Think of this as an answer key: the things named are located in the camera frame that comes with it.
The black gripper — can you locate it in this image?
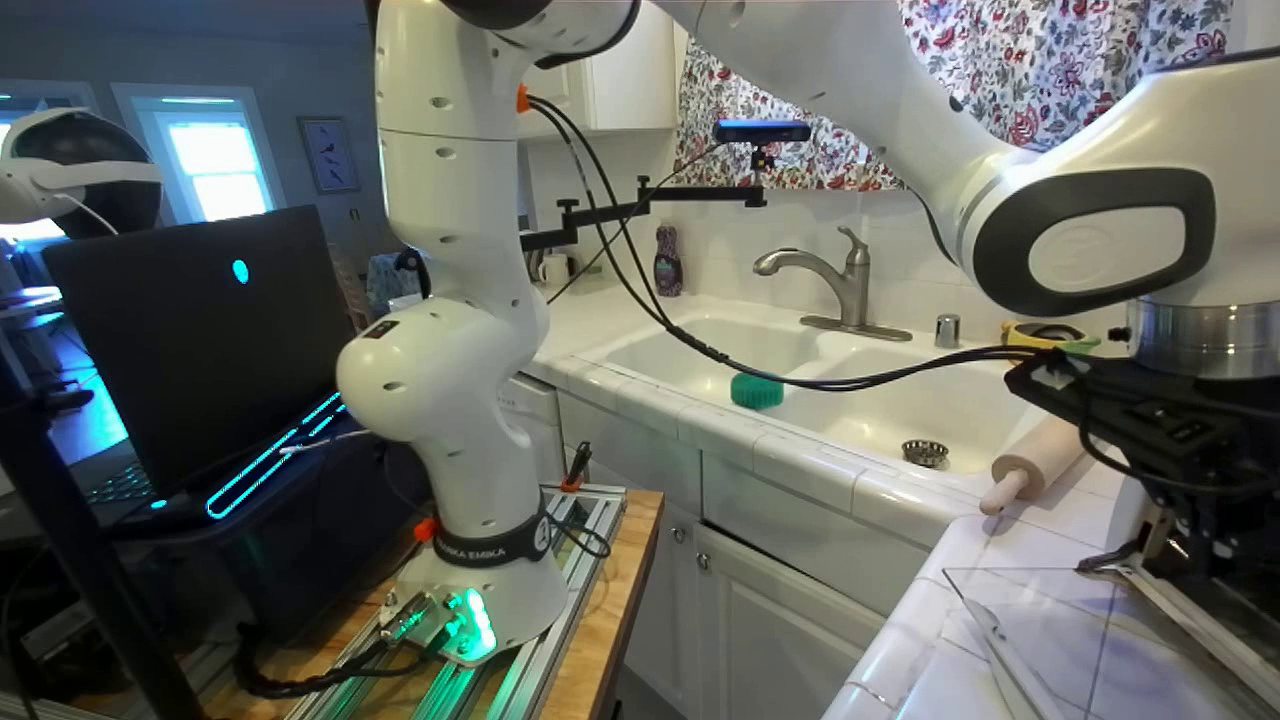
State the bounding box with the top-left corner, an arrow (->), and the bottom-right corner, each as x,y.
1125,378 -> 1280,631

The wooden rolling pin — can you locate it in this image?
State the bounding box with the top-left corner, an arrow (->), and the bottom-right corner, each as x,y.
976,411 -> 1132,525

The yellow green scrubber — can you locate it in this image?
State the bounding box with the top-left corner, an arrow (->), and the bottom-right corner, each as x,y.
998,315 -> 1110,358

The metal sink drain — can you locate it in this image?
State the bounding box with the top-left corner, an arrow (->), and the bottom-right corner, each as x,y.
900,432 -> 954,471

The chrome faucet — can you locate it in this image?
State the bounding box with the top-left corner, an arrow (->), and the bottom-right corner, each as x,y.
746,224 -> 878,343

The white lower cabinet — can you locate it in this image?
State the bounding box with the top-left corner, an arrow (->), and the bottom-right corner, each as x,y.
506,378 -> 926,720

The green sponge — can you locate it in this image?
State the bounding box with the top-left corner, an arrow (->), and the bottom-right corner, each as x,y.
727,369 -> 791,411

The floral curtain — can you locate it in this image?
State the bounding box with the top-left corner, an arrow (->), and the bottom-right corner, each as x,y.
668,0 -> 1244,198

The white sink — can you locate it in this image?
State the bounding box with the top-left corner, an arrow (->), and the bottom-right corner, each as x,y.
594,309 -> 1055,484

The wooden table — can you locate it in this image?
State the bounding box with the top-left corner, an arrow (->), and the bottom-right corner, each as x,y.
197,482 -> 673,720

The grey purple bottle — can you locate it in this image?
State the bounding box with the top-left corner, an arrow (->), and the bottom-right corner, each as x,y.
648,220 -> 688,299

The black laptop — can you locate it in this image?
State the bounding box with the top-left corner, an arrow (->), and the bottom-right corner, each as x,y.
39,199 -> 435,645

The bright window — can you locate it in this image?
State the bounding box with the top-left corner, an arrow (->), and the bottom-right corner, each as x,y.
107,81 -> 289,230

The black stand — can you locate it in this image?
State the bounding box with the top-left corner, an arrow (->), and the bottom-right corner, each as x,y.
0,332 -> 208,720

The white VR headset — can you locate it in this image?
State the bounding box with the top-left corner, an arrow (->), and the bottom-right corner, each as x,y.
0,104 -> 167,231

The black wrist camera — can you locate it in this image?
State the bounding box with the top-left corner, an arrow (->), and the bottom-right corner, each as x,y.
998,348 -> 1140,439

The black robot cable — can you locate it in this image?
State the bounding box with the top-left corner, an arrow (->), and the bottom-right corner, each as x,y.
519,88 -> 1072,400

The black stereo camera bar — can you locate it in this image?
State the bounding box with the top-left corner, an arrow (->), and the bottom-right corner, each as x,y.
709,115 -> 815,148

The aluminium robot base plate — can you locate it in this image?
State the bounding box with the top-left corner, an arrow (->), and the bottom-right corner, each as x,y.
297,482 -> 632,720

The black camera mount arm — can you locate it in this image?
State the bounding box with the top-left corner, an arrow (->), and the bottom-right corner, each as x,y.
517,178 -> 770,260

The white wall cabinet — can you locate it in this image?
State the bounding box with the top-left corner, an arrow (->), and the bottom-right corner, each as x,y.
517,5 -> 688,135

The black power cable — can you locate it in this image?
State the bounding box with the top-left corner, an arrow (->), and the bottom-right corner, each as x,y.
228,618 -> 410,705

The wall switch plate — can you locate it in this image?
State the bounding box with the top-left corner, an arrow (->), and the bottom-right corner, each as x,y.
297,112 -> 360,199

